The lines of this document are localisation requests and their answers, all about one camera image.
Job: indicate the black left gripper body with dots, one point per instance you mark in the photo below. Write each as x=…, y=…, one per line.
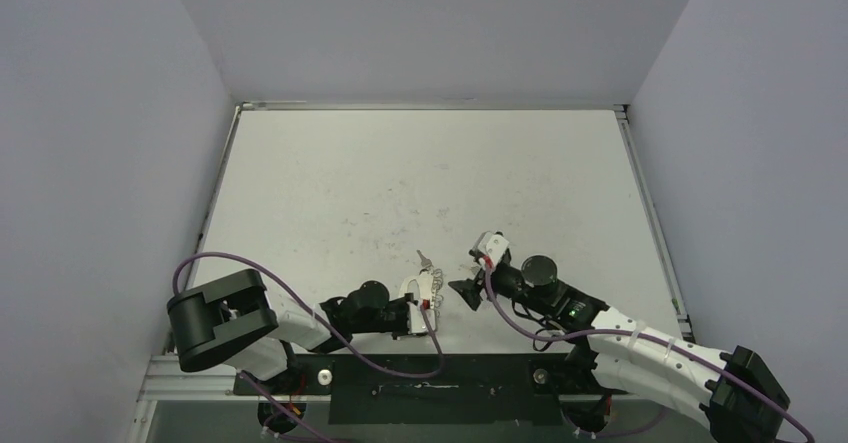
x=392, y=315

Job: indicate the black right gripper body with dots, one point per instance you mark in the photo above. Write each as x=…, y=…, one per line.
x=482, y=282

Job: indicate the silver carabiner keyring with rings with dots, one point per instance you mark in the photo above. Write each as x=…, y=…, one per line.
x=423, y=289

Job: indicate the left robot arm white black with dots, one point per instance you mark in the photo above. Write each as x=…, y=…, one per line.
x=231, y=321

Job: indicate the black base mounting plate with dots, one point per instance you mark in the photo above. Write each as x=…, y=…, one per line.
x=471, y=389

